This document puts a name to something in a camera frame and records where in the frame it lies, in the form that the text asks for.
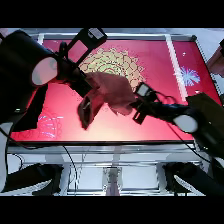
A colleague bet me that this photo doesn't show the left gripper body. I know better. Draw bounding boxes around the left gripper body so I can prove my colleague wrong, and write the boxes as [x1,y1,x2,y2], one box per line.
[69,67,97,98]

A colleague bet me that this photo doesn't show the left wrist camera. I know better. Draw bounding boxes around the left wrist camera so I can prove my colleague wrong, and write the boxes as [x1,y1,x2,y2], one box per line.
[59,28,108,65]

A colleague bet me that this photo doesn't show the red garment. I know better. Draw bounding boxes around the red garment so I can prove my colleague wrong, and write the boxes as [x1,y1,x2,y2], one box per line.
[77,71,140,131]

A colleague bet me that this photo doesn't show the silver frame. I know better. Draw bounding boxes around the silver frame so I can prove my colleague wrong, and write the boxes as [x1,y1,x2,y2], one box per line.
[0,142,224,196]

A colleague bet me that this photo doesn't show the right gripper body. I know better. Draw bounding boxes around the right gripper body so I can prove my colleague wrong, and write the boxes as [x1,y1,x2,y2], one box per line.
[130,97,157,125]

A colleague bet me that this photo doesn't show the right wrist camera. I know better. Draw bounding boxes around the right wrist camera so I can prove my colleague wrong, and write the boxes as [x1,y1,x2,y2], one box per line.
[134,82,158,102]

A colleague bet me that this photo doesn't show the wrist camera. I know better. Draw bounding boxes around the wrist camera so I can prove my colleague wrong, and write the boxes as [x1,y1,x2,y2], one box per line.
[134,82,158,102]
[59,28,108,65]

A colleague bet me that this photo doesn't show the black cable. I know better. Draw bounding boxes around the black cable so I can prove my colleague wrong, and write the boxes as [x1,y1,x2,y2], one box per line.
[60,144,80,196]

